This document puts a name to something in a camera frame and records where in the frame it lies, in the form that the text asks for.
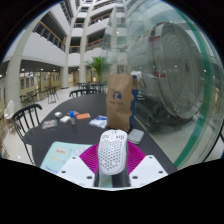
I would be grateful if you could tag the white plastic packet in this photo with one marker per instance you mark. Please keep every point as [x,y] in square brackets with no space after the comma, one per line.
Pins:
[98,122]

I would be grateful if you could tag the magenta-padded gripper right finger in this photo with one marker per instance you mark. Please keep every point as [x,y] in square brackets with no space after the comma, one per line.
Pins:
[148,169]

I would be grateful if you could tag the orange card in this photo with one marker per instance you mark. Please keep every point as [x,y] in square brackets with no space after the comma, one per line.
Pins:
[83,116]

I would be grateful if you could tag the black spindle-back chair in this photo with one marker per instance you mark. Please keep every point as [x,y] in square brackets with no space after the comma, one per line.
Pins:
[77,91]
[20,115]

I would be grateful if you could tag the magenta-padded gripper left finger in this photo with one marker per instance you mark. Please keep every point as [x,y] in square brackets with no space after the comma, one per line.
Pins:
[75,171]

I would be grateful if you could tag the white mesh chair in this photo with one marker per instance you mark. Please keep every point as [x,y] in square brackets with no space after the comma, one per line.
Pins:
[9,110]

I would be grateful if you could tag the brown paper bag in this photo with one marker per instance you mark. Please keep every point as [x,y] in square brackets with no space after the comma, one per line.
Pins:
[119,103]

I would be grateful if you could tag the white perforated computer mouse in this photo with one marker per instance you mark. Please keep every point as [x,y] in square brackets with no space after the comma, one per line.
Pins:
[112,153]

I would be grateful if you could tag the clear plastic packet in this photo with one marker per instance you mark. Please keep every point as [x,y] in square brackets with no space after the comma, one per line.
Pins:
[49,124]

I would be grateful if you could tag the small white box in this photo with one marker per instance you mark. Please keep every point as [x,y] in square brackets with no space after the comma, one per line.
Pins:
[58,114]

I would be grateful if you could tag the small blue-capped bottle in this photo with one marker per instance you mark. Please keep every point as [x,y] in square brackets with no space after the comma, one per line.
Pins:
[72,118]

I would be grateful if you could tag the potted green palm plant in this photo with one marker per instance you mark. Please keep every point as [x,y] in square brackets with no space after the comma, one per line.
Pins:
[99,65]

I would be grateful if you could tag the light teal printed mouse pad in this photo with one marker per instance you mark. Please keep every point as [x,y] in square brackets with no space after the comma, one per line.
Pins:
[61,155]

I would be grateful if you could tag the grey smartphone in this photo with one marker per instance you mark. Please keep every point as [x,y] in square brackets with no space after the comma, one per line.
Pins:
[136,136]

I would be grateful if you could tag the long white box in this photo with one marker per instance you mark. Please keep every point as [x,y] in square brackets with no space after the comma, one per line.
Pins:
[65,119]

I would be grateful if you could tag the group of black chairs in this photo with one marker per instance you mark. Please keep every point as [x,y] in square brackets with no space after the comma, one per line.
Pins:
[51,93]

